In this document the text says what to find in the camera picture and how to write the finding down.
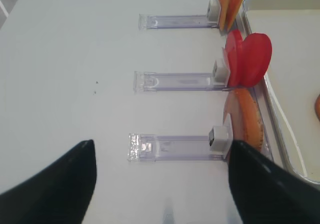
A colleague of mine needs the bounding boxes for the inner red tomato slice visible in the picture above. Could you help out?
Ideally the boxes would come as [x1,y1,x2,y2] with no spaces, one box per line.
[240,33,273,87]

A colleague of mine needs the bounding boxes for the clear pusher track near left bun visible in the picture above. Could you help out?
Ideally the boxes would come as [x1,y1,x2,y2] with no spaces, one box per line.
[127,125,233,161]

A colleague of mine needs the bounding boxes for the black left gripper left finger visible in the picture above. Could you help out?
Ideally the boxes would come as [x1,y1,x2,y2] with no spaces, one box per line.
[0,140,97,223]

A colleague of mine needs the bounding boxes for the clear pusher track near tomato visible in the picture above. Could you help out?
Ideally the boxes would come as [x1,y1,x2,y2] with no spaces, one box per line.
[133,59,231,93]

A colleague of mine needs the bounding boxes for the bun slice in left rack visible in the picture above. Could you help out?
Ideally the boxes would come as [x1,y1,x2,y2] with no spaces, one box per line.
[223,88,264,151]

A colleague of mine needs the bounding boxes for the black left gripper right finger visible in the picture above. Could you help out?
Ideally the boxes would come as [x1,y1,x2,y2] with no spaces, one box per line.
[228,140,320,223]

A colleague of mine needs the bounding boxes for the outer red tomato slice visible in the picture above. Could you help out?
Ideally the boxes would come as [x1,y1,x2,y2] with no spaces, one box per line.
[224,29,244,87]

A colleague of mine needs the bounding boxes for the bun slice on tray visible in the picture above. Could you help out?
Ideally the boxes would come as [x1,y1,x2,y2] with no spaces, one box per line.
[314,94,320,120]

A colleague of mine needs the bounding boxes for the red tomato slice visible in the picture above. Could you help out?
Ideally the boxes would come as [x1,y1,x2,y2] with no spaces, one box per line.
[224,29,244,87]
[240,33,273,87]

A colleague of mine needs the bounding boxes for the white metal tray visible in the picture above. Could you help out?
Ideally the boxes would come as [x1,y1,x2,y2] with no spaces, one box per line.
[242,0,320,186]

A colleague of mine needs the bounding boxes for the clear pusher track near cheese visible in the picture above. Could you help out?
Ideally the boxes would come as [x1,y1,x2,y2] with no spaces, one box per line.
[138,0,221,30]

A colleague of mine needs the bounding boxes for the clear left rail strip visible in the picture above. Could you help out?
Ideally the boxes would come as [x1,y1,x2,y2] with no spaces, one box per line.
[236,12,274,161]

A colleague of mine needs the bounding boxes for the outer orange cheese slice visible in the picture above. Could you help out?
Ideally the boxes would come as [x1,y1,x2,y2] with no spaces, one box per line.
[218,0,230,32]

